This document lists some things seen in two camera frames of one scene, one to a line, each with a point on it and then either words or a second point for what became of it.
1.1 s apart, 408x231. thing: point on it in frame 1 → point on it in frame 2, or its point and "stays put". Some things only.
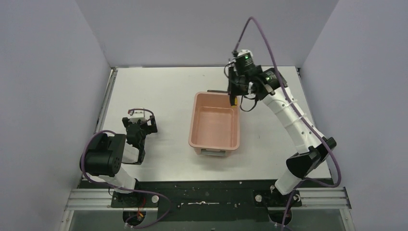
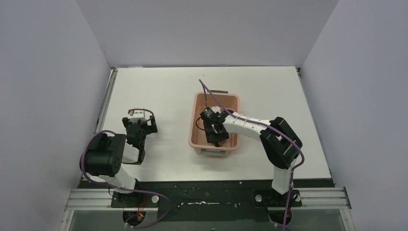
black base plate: [209, 200] stays put
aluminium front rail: [307, 198] stays put
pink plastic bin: [215, 126] stays put
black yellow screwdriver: [235, 102] → [217, 144]
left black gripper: [140, 128] stays put
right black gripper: [234, 88] → [215, 135]
